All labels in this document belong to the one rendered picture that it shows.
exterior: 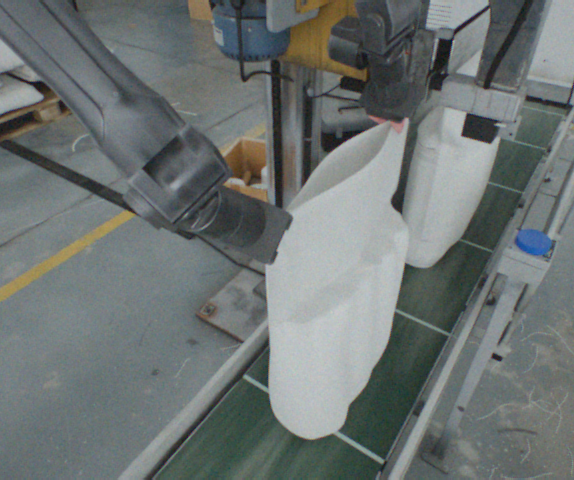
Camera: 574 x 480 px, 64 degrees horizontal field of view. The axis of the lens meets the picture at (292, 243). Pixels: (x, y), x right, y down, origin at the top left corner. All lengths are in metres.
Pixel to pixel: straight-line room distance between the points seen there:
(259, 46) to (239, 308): 1.16
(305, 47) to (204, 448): 0.92
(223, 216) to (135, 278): 1.66
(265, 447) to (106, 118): 0.89
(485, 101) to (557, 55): 2.82
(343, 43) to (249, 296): 1.29
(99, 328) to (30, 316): 0.30
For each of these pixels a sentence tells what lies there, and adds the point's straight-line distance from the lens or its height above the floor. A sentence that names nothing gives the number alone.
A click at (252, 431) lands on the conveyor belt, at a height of 0.38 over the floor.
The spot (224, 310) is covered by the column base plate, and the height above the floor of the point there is 0.02.
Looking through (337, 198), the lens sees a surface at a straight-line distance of 0.70.
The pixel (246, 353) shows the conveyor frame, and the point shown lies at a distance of 1.23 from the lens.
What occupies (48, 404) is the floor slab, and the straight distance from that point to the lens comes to 1.81.
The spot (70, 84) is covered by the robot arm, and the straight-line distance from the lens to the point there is 0.36.
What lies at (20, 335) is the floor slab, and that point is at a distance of 2.06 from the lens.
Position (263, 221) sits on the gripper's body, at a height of 1.07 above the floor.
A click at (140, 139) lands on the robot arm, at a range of 0.37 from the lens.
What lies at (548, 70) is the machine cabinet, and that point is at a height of 0.26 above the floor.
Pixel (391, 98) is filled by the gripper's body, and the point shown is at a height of 1.09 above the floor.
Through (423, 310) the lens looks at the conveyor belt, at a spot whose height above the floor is 0.38.
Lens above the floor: 1.40
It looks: 40 degrees down
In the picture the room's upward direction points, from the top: straight up
